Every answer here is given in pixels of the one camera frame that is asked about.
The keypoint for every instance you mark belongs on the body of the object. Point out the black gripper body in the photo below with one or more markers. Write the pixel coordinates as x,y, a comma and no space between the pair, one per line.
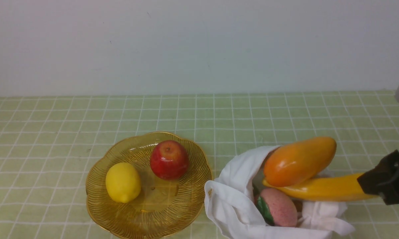
383,180

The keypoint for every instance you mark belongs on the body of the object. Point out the yellow banana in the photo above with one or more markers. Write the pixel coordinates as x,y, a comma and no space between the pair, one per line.
335,189

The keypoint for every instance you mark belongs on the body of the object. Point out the white cloth bag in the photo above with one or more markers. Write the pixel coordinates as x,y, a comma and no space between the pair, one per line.
229,203

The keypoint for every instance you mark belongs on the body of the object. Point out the amber ribbed glass fruit bowl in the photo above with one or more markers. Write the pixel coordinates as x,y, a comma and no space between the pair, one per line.
163,208

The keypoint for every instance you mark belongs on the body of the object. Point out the orange mango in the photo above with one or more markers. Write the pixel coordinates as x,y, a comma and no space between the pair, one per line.
296,162

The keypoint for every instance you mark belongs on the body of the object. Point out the pink peach with green leaf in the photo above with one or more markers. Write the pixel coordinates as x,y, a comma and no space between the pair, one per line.
276,208

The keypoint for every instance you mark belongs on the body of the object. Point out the red apple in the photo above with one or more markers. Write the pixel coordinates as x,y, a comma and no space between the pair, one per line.
169,160

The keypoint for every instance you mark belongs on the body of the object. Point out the yellow lemon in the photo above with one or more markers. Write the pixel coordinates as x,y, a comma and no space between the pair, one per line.
123,182

